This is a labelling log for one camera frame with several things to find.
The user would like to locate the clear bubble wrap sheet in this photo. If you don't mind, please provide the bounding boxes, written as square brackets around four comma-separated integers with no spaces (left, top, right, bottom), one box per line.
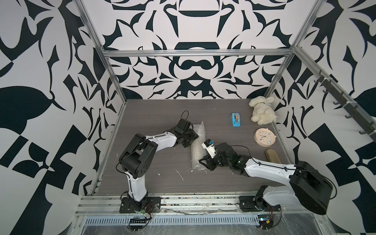
[191,121,208,170]

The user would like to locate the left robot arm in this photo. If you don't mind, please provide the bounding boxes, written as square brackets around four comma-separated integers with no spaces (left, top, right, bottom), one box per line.
[118,127,199,210]

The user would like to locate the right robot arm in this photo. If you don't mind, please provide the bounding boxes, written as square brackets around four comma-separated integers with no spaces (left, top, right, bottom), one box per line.
[199,140,334,215]

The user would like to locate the blue tape dispenser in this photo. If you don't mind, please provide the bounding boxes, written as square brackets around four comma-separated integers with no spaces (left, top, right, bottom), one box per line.
[231,113,241,127]

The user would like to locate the pink round alarm clock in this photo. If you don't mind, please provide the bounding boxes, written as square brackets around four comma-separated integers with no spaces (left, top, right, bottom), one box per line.
[254,128,277,147]

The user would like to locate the tan oval case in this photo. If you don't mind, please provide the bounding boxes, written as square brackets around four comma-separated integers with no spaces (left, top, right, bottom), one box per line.
[265,148,282,164]

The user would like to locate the cream plush teddy bear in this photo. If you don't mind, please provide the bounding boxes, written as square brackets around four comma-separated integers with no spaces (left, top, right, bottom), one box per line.
[249,96,278,125]

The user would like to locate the right black electronics board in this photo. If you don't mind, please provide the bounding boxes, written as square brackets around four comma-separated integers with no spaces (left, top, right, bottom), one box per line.
[257,214,274,230]

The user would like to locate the black electronics board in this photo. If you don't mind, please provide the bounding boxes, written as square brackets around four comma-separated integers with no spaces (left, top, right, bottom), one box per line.
[128,217,148,228]
[257,214,274,230]

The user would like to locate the left black electronics board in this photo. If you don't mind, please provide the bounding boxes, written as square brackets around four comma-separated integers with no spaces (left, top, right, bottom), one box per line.
[128,217,148,228]

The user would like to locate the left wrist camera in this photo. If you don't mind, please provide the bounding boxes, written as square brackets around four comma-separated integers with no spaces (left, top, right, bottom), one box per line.
[175,118,192,132]

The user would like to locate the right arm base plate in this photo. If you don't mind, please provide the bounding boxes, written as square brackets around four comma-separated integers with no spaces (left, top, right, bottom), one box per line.
[239,196,281,212]

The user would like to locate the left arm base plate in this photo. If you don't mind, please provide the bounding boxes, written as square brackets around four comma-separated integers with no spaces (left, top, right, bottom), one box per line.
[119,196,161,213]

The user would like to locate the white perforated cable duct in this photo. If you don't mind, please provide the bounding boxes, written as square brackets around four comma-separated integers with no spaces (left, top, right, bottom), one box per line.
[85,214,259,226]

